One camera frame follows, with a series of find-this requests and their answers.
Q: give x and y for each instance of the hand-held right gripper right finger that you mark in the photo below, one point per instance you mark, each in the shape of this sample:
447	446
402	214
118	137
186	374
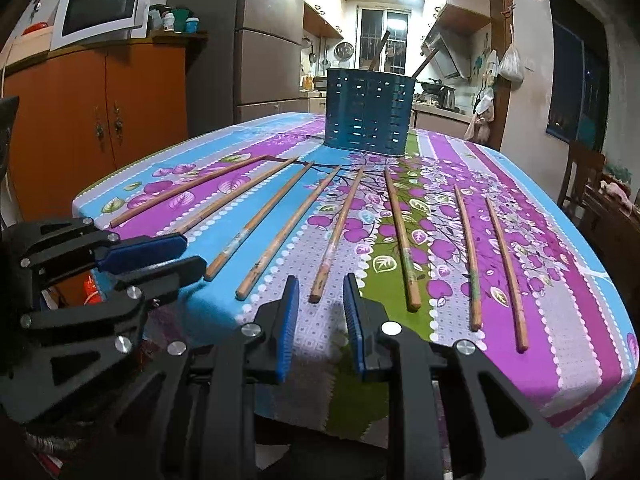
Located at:
352	330

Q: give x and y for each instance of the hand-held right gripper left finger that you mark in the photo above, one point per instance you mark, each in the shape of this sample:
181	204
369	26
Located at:
287	332

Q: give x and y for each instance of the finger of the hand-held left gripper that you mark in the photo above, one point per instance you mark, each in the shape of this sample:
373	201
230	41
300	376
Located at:
145	247
170	272

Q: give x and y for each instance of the row of wooden chopsticks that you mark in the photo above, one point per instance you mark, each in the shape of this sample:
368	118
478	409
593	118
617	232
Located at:
400	240

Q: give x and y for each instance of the blue perforated utensil holder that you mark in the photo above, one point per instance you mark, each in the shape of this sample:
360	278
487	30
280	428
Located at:
370	110

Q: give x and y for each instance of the orange wooden cabinet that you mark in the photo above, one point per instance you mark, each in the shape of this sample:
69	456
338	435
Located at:
140	100

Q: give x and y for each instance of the white microwave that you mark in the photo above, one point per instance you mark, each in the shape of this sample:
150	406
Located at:
100	7

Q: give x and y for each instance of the small white bottle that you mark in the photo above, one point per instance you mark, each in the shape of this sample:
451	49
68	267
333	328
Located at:
169	22

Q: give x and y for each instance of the floral striped tablecloth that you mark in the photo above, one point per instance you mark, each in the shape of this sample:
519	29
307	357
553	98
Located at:
560	320

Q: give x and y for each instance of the beige refrigerator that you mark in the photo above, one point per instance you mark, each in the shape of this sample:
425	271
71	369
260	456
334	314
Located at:
265	60

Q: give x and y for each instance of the beige kitchen counter cabinet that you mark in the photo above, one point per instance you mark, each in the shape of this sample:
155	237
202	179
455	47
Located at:
440	122

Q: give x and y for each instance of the hanging cloth bags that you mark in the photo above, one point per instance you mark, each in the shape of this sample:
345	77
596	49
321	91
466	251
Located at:
480	125

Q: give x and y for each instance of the steel kettle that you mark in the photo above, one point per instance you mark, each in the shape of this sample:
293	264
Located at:
446	98

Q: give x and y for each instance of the black cooking pot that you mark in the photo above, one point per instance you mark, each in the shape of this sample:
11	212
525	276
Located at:
430	87

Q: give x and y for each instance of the dark wooden chopstick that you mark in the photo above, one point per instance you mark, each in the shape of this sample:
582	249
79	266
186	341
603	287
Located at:
380	50
425	63

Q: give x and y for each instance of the wooden side table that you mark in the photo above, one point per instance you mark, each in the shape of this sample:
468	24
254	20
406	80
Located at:
610	230

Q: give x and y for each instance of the hanging steel colander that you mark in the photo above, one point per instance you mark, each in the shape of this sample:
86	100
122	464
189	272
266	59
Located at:
344	50

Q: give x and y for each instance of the wooden chair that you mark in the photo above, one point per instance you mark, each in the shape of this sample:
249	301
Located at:
580	160

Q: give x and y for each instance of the steel range hood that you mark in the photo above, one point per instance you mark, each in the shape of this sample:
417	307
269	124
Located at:
450	57

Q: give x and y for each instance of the barred kitchen window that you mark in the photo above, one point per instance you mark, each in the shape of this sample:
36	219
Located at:
370	25

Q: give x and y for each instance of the hanging white plastic bag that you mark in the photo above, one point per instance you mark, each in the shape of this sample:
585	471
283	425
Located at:
511	67

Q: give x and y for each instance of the dark window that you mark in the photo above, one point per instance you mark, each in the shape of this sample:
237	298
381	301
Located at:
570	75

